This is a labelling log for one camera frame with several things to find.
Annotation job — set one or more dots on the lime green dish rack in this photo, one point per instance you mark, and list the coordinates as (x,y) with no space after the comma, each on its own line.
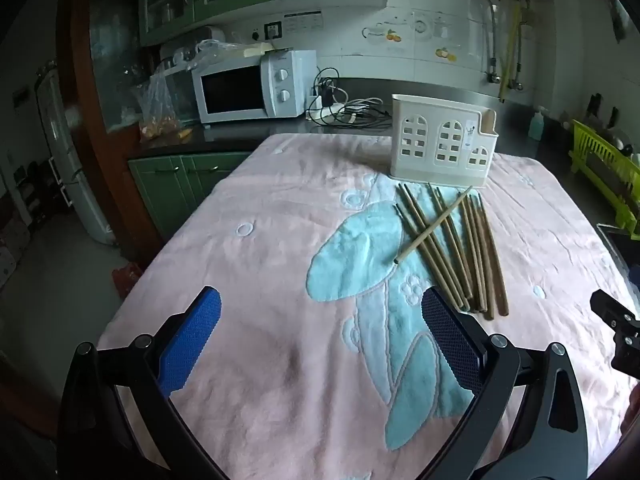
(595,150)

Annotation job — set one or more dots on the pink printed towel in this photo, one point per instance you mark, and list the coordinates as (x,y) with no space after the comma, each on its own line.
(250,285)

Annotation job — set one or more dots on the cream flat box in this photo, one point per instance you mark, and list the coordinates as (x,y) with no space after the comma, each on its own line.
(260,50)

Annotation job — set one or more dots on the white wall label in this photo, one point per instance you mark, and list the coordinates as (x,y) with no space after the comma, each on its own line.
(305,22)

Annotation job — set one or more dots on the steel sink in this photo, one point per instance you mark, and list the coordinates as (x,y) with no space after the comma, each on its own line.
(612,240)

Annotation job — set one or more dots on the bunch of wooden chopsticks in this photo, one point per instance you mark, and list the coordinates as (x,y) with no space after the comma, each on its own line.
(450,280)

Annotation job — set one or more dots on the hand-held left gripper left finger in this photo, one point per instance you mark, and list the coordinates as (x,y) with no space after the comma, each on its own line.
(192,340)

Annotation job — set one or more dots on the crumpled clear plastic bag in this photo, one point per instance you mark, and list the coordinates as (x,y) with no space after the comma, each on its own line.
(215,50)

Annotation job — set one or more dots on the black power adapter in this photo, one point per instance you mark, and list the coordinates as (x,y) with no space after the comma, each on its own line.
(326,92)

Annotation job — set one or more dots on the white power strip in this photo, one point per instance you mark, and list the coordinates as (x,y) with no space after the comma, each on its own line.
(325,111)

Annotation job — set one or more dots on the red item on floor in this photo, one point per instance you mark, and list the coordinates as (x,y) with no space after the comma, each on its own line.
(127,282)

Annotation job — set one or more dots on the grey metal pipe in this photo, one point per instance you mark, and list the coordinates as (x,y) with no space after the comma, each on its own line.
(522,45)

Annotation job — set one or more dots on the white kitchen appliance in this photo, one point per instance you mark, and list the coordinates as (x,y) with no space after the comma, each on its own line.
(172,62)

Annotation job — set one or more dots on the small fruit wall sticker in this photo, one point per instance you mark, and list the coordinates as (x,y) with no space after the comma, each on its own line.
(446,54)

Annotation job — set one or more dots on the hanging metal wok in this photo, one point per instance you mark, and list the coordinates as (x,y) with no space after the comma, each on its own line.
(619,15)

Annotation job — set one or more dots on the silver refrigerator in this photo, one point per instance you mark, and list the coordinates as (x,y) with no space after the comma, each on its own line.
(75,175)

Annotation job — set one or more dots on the white plastic chopstick holder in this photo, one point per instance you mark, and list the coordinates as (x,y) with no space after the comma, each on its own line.
(425,160)

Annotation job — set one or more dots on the black wall socket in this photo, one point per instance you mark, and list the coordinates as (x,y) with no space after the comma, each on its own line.
(273,30)

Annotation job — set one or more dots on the white microwave oven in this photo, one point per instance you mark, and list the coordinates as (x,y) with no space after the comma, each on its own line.
(280,85)

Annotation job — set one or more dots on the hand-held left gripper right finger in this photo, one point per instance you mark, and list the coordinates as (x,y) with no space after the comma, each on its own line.
(450,340)

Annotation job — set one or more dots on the blue soap bottle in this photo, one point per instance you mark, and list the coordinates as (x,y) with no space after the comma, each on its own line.
(536,127)

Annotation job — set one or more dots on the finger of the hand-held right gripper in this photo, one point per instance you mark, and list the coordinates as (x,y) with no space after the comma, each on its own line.
(605,307)

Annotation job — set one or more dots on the green base cabinet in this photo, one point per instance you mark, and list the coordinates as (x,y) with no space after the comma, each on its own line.
(175,185)

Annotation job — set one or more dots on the white dishes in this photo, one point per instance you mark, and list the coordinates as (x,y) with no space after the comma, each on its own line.
(626,149)

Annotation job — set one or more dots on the brown framed glass door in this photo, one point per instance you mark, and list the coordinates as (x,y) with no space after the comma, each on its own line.
(82,110)

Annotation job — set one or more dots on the clear plastic bag with food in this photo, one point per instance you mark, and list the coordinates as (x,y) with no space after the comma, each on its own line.
(157,105)

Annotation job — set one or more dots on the white wall socket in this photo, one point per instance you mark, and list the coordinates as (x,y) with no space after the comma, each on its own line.
(256,35)

